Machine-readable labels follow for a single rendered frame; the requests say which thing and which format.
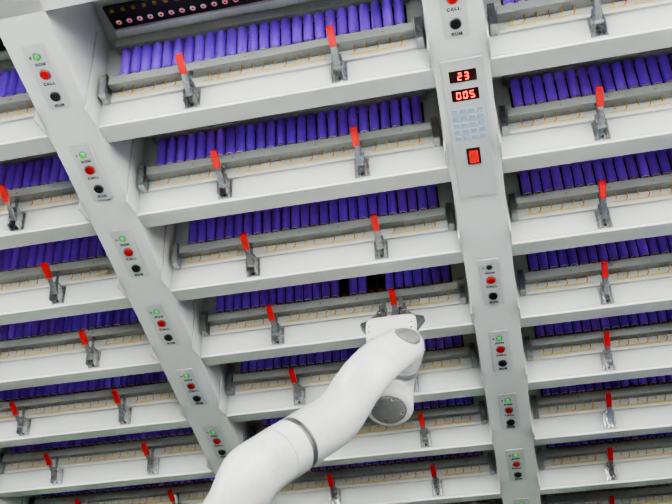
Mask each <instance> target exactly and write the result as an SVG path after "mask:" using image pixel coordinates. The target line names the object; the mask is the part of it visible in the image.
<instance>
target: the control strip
mask: <svg viewBox="0 0 672 504"><path fill-rule="evenodd" d="M440 70H441V76H442V82H443V89H444V95H445V102H446V108H447V115H448V121H449V128H450V134H451V140H452V147H453V153H454V160H455V166H456V173H457V179H458V186H459V192H460V198H465V197H472V196H479V195H486V194H492V193H498V185H497V177H496V169H495V161H494V152H493V144H492V136H491V128H490V119H489V111H488V103H487V95H486V86H485V78H484V70H483V62H482V55H479V56H473V57H468V58H462V59H456V60H451V61H445V62H440ZM466 70H469V72H470V80H465V81H460V82H457V81H456V74H455V72H461V71H466ZM469 89H475V91H476V98H472V99H466V100H460V101H456V99H455V92H457V91H463V90H469Z"/></svg>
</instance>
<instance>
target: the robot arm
mask: <svg viewBox="0 0 672 504"><path fill-rule="evenodd" d="M398 308H399V313H400V315H395V316H387V314H388V310H387V305H386V301H385V300H384V299H382V303H381V305H379V311H377V312H376V315H375V316H373V317H372V318H370V319H369V321H365V322H363V323H361V324H360V327H361V330H362V331H363V333H364V334H365V335H366V344H365V345H363V346H362V347H361V348H360V349H358V350H357V351H356V352H355V353H354V354H353V355H352V356H351V357H350V358H349V359H348V360H347V362H346V363H345V364H344V365H343V367H342V368H341V369H340V371H339V372H338V373H337V375H336V376H335V377H334V379H333V380H332V382H331V383H330V385H329V386H328V388H327V389H326V391H325V392H324V393H323V394H322V395H321V396H320V397H319V398H318V399H316V400H315V401H313V402H311V403H309V404H308V405H306V406H304V407H303V408H301V409H299V410H297V411H296V412H294V413H292V414H290V415H289V416H287V417H285V418H283V419H282V420H280V421H278V422H277V423H275V424H273V425H272V426H270V427H268V428H267V429H265V430H263V431H261V432H260V433H258V434H256V435H255V436H253V437H251V438H250V439H248V440H246V441H245V442H243V443H242V444H240V445H239V446H237V447H236V448H234V449H233V450H232V451H231V452H230V453H229V454H228V455H227V457H226V458H225V459H224V461H223V462H222V464H221V466H220V468H219V470H218V472H217V475H216V477H215V480H214V482H213V485H212V487H211V489H210V492H209V494H208V496H207V497H206V499H205V500H204V502H203V503H202V504H271V503H272V501H273V499H274V498H275V496H276V495H277V494H278V493H279V491H280V490H282V489H283V488H284V487H286V486H287V485H289V484H290V483H291V482H293V481H294V480H296V479H297V478H299V477H300V476H302V475H303V474H305V473H306V472H307V471H309V470H310V469H312V468H313V467H315V466H316V465H318V464H319V463H320V462H322V461H323V460H325V459H326V458H327V457H329V456H330V455H332V454H333V453H334V452H336V451H337V450H339V449H340V448H342V447H343V446H344V445H346V444H347V443H348V442H350V441H351V440H352V439H353V438H354V437H355V436H356V435H357V433H358V432H359V431H360V429H361V428H362V426H363V424H364V423H365V421H366V419H367V417H368V416H369V417H370V418H371V419H372V420H373V421H374V422H376V423H378V424H380V425H384V426H396V425H400V424H402V423H404V422H406V421H407V420H408V419H409V418H410V417H411V415H412V413H413V407H414V395H413V394H414V383H415V379H416V375H417V372H418V369H419V367H420V364H421V361H422V358H423V355H424V350H425V344H424V340H423V338H422V337H421V335H420V334H419V329H420V328H421V326H422V325H423V324H424V323H425V318H424V316H423V315H418V314H416V315H415V314H414V313H412V312H410V311H408V310H407V304H406V302H403V299H402V297H399V301H398Z"/></svg>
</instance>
